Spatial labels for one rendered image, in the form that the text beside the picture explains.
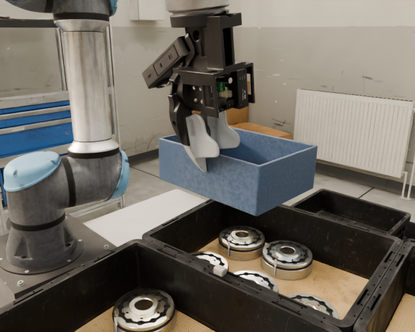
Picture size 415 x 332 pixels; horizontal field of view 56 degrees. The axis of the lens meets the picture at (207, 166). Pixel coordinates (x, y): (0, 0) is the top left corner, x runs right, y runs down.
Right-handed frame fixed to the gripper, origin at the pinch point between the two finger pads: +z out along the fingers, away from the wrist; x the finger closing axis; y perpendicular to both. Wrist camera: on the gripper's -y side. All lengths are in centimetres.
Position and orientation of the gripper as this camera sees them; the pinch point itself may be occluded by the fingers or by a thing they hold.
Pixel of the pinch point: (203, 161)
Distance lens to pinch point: 56.8
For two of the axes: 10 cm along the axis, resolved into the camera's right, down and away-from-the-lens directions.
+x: 7.1, -3.5, 6.1
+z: 0.9, 9.0, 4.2
